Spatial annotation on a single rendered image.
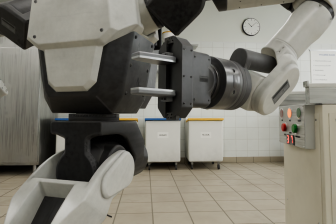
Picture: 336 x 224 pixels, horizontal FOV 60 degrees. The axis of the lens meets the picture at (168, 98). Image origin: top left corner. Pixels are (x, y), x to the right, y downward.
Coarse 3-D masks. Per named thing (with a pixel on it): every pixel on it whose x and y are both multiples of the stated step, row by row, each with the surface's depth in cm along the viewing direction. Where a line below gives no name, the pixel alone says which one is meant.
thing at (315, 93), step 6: (306, 84) 87; (312, 84) 87; (318, 84) 87; (324, 84) 87; (330, 84) 87; (306, 90) 89; (312, 90) 87; (318, 90) 87; (324, 90) 87; (330, 90) 87; (306, 96) 89; (312, 96) 87; (318, 96) 87; (324, 96) 87; (330, 96) 87; (306, 102) 89; (312, 102) 87; (318, 102) 87; (324, 102) 87; (330, 102) 87
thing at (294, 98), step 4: (292, 92) 116; (296, 92) 116; (300, 92) 116; (304, 92) 115; (288, 96) 116; (292, 96) 116; (296, 96) 116; (300, 96) 116; (304, 96) 115; (284, 100) 116; (288, 100) 116; (292, 100) 116; (296, 100) 116; (300, 100) 115; (304, 100) 115; (280, 104) 116; (284, 104) 116; (288, 104) 116; (292, 104) 115; (296, 104) 115
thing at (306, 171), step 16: (320, 112) 87; (320, 128) 87; (288, 144) 112; (320, 144) 87; (288, 160) 112; (304, 160) 97; (320, 160) 86; (288, 176) 112; (304, 176) 97; (320, 176) 86; (288, 192) 112; (304, 192) 97; (320, 192) 86; (288, 208) 112; (304, 208) 97; (320, 208) 86
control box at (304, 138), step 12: (300, 108) 93; (312, 108) 90; (288, 120) 104; (300, 120) 93; (312, 120) 90; (288, 132) 104; (300, 132) 93; (312, 132) 90; (300, 144) 93; (312, 144) 90
